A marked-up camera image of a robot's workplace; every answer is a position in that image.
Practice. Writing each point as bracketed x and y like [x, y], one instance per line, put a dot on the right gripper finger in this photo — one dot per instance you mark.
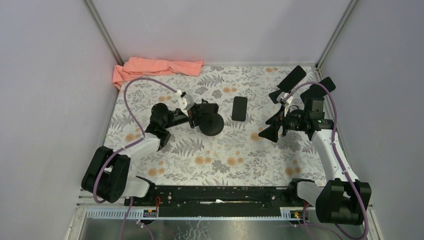
[275, 120]
[270, 133]

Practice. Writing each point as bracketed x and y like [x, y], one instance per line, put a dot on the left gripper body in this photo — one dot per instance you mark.
[194, 117]

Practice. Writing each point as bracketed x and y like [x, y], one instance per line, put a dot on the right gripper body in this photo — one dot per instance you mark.
[286, 122]

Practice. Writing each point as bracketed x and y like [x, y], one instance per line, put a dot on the black round-base stand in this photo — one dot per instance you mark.
[210, 122]

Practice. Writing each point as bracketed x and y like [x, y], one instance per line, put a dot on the black phone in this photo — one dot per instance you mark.
[239, 108]
[316, 91]

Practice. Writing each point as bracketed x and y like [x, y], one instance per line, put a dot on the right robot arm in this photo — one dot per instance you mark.
[344, 199]

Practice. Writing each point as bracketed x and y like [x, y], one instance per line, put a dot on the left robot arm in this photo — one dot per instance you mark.
[107, 175]

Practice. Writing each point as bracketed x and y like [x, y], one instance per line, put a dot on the pink cloth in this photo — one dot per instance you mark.
[137, 67]

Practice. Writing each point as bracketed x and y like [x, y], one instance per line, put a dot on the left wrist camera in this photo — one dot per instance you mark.
[186, 101]

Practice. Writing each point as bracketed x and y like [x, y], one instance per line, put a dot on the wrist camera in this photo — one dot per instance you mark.
[285, 99]
[186, 101]

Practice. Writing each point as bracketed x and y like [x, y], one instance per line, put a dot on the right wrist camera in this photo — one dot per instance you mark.
[285, 99]

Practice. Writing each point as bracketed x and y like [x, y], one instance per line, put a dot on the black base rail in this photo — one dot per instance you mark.
[219, 201]

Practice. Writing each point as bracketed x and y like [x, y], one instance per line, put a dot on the aluminium frame profile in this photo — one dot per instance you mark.
[86, 194]

